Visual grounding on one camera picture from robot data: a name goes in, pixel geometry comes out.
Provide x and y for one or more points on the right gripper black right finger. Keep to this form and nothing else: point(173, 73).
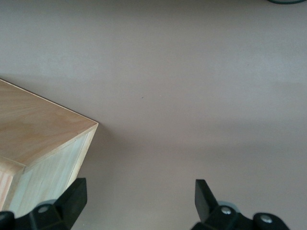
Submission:
point(206, 203)

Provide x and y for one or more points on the dark teal round object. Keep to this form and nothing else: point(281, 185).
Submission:
point(285, 1)

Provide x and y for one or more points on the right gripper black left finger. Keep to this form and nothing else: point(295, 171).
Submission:
point(72, 201)

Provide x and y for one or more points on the oak wooden drawer cabinet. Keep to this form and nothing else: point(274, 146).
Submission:
point(36, 124)

